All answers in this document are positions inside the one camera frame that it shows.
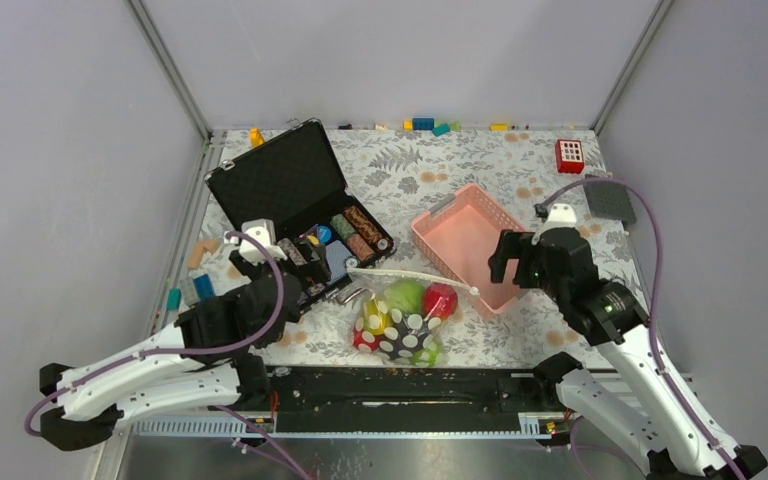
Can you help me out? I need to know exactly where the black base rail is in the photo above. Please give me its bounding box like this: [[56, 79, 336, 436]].
[[231, 366, 567, 437]]

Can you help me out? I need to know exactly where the red toy pomegranate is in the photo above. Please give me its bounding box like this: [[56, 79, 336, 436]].
[[422, 283, 459, 320]]

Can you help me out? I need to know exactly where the yellow toy star fruit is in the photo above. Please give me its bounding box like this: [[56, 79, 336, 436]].
[[363, 298, 392, 336]]

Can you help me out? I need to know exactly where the green toy apple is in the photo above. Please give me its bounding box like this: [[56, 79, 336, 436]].
[[411, 340, 443, 368]]

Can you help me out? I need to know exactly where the pink chip row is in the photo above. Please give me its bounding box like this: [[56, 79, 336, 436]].
[[346, 233, 375, 263]]

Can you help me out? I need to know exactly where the orange toy piece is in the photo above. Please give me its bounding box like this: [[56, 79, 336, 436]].
[[249, 128, 266, 148]]

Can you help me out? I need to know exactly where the red block with holes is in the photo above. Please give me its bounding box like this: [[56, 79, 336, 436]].
[[555, 139, 586, 174]]

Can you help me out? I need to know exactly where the black poker chip case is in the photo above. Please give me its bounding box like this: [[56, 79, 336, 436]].
[[205, 118, 395, 309]]

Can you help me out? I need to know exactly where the blue toy brick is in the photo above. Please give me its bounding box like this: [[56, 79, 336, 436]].
[[411, 117, 436, 131]]

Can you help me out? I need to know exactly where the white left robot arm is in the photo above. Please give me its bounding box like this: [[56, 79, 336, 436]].
[[24, 219, 331, 451]]

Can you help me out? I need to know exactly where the blue brick by case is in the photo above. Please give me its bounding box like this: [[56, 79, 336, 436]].
[[192, 274, 216, 301]]

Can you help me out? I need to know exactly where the teal toy brick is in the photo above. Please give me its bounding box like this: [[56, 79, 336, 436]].
[[431, 123, 451, 137]]

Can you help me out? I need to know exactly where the pink perforated plastic basket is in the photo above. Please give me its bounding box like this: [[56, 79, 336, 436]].
[[411, 183, 525, 319]]

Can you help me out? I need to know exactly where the green toy cabbage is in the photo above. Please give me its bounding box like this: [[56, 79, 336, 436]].
[[384, 278, 426, 314]]

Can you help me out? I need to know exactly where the teal block at edge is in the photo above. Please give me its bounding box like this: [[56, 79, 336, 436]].
[[165, 288, 182, 311]]

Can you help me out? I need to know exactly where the clear zip top bag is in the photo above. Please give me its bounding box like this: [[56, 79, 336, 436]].
[[347, 267, 480, 368]]

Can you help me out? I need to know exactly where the grey lego baseplate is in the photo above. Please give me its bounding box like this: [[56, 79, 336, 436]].
[[583, 174, 637, 226]]

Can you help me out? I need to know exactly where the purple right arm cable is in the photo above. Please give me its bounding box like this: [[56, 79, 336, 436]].
[[534, 176, 750, 480]]

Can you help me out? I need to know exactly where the blue small blind chip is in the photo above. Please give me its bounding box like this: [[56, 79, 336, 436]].
[[317, 225, 333, 244]]

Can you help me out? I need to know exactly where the purple toy eggplant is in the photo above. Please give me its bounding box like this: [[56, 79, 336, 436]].
[[378, 309, 443, 365]]

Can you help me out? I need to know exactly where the green chip row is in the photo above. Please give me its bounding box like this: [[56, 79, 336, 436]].
[[330, 214, 357, 240]]

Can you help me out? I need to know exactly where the red toy tomato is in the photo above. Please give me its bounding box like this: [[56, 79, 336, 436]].
[[352, 329, 380, 353]]

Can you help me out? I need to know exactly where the blue playing card deck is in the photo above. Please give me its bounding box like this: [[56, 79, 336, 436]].
[[326, 241, 354, 285]]

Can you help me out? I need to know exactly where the orange black chip row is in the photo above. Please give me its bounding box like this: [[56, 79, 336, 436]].
[[343, 205, 384, 247]]

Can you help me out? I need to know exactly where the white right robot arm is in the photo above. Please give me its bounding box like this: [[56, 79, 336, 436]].
[[488, 204, 768, 479]]

